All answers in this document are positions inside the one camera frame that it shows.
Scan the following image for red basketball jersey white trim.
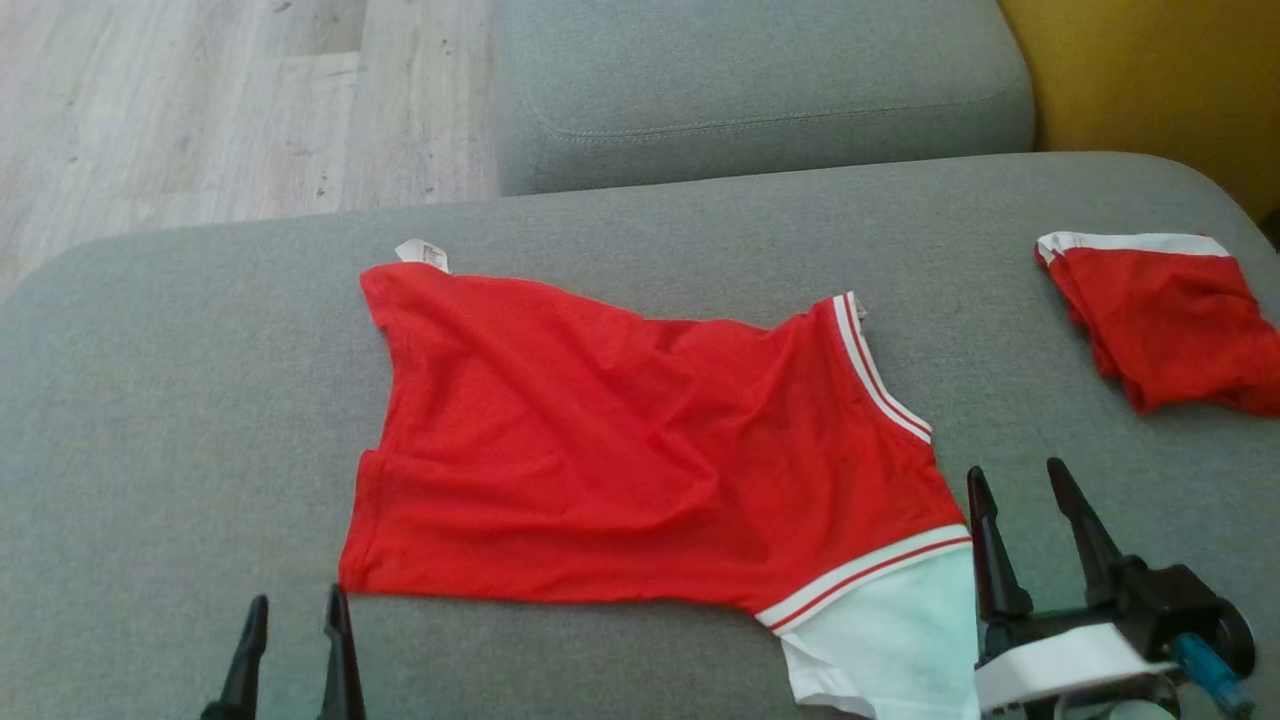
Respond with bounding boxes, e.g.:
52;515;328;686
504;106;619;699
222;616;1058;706
338;238;983;720

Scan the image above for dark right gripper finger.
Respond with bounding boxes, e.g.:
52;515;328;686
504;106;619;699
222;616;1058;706
966;466;1034;626
1046;457;1131;607

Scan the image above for black cable with blue plug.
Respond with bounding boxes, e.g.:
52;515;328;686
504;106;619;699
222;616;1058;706
1172;632;1256;720

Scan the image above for grey fabric sofa seat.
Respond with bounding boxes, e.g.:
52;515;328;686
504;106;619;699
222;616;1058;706
0;152;1280;720

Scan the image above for grey fabric sofa cushion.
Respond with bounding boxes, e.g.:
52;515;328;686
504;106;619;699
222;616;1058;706
497;0;1036;196

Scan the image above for yellow upholstered furniture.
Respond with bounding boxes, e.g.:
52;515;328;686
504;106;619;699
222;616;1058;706
997;0;1280;226

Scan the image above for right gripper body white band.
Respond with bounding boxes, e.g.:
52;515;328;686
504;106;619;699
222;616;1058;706
973;605;1181;720

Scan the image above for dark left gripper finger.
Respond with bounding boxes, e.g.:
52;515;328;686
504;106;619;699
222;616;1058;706
318;585;367;720
220;595;269;717

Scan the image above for red shorts with white band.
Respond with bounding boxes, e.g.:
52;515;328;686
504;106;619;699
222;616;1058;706
1035;231;1280;419

